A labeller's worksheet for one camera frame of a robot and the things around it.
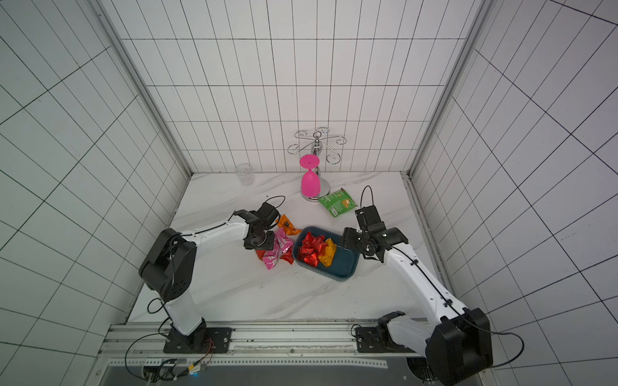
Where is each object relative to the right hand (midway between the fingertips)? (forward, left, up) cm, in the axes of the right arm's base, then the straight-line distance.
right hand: (339, 240), depth 82 cm
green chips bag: (+23, 0, -9) cm, 25 cm away
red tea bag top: (-4, +10, -10) cm, 14 cm away
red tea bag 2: (-2, +30, -10) cm, 31 cm away
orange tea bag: (+11, +21, -9) cm, 25 cm away
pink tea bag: (-4, +25, -9) cm, 27 cm away
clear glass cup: (+40, +46, -9) cm, 62 cm away
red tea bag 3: (+4, +7, -7) cm, 11 cm away
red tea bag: (-2, +19, -10) cm, 21 cm away
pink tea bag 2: (+2, +22, -7) cm, 23 cm away
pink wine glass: (+22, +12, +6) cm, 26 cm away
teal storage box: (-2, -3, -13) cm, 14 cm away
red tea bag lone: (+1, +11, -9) cm, 14 cm away
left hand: (0, +30, -9) cm, 31 cm away
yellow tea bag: (-2, +4, -8) cm, 9 cm away
